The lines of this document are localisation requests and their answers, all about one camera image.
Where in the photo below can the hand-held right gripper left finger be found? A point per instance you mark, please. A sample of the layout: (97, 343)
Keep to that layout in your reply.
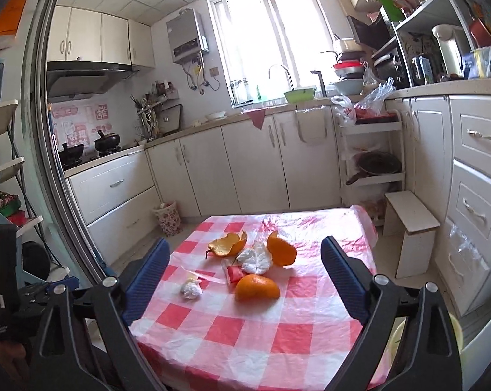
(147, 281)

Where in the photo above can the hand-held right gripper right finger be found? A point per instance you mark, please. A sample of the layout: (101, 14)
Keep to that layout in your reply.
(343, 281)

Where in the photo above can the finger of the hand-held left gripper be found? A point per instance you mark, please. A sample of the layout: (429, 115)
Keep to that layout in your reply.
(68, 283)

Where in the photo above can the small white tissue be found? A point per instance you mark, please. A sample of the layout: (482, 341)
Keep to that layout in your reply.
(191, 288)

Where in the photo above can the clear plastic wrapper strip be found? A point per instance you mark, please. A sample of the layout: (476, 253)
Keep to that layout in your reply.
(206, 275)

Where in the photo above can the red wrapper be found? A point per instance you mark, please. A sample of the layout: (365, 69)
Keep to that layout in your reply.
(233, 273)

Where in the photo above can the yellowish orange peel with stem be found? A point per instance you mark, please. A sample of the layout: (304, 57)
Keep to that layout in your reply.
(229, 245)

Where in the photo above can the yellow plastic bin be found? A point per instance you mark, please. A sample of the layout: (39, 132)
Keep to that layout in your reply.
(456, 328)

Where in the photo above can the person's left hand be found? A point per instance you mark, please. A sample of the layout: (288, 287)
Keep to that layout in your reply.
(11, 356)

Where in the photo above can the black shoe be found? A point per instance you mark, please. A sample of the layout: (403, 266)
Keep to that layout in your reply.
(35, 258)

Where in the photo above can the red slipper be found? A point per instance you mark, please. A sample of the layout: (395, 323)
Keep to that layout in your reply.
(19, 218)

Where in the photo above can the green slipper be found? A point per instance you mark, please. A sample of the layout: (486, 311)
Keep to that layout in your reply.
(10, 210)

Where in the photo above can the floral waste bin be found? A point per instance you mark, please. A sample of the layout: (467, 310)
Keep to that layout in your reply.
(168, 218)

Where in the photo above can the white step stool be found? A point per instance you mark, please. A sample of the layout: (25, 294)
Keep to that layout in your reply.
(412, 236)

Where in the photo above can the red checked plastic tablecloth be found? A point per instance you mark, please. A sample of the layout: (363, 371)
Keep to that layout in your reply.
(249, 334)

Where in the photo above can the dark frying pan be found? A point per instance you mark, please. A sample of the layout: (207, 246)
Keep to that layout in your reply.
(377, 165)

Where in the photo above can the gas stove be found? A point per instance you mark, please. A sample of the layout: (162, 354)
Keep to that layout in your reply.
(94, 158)

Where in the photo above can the black wok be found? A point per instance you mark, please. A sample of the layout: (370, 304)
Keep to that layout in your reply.
(72, 151)

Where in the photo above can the white storage trolley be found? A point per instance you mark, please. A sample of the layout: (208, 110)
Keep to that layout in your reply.
(398, 150)

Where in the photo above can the black clay pot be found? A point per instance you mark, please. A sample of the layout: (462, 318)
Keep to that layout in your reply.
(107, 140)

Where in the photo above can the white base cabinets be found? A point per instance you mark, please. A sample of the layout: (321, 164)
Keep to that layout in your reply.
(245, 163)

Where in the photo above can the white bag with red print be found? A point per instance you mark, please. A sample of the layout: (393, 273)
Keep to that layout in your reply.
(345, 112)

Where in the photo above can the white drawer cabinets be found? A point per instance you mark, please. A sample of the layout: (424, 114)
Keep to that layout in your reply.
(473, 171)

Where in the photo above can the white bowl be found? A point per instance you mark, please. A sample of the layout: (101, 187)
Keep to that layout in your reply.
(216, 115)

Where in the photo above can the pink hanging cloth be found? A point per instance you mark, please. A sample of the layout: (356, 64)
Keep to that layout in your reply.
(256, 118)

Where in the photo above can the clear plastic bag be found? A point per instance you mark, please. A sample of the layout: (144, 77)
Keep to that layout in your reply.
(373, 97)

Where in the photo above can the green basin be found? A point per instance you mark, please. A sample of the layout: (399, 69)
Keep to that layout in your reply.
(299, 95)

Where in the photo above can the black faucet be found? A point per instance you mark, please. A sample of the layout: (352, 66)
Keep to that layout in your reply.
(319, 83)

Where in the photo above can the range hood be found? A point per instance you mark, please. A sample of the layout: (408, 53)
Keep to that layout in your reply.
(82, 78)

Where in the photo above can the green bottle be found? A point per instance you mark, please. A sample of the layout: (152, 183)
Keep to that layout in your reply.
(259, 93)

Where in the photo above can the stack of bowls and basins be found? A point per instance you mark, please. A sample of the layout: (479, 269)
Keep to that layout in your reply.
(349, 69)

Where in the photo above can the silver faucet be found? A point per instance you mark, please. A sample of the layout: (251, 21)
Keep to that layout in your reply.
(280, 74)

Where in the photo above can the dark kettle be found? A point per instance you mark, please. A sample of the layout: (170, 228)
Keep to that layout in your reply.
(415, 69)

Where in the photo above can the grey water heater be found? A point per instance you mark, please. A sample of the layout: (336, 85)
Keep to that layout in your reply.
(187, 36)

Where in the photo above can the kitchen window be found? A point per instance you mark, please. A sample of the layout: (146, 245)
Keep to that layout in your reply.
(278, 40)

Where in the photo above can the blue bag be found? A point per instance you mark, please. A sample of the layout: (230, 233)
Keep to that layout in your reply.
(469, 65)

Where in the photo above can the black flat panel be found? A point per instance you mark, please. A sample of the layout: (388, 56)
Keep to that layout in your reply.
(365, 29)

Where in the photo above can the white thermos pot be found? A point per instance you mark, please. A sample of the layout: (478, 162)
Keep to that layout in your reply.
(449, 49)

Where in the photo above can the silver foil bag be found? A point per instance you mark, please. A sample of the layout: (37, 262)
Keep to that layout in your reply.
(489, 61)

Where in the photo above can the green cutting board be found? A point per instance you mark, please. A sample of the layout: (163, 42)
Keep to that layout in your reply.
(392, 10)

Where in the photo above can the white countertop shelf rack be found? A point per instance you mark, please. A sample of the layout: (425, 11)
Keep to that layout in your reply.
(424, 12)

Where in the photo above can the red patterned wall stickers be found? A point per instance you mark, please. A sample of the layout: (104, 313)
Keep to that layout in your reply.
(80, 124)

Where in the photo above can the wall utensil shelf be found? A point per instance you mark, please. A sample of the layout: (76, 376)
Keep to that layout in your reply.
(157, 99)

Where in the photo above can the metal sliding door frame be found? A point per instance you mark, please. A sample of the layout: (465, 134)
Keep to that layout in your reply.
(45, 89)

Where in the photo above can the wall socket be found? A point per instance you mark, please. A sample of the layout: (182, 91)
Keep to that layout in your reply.
(215, 71)

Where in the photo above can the white wall cabinets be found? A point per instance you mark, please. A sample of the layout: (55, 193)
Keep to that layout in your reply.
(100, 40)

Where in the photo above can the orange wall notice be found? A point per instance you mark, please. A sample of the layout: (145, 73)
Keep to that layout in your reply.
(7, 22)

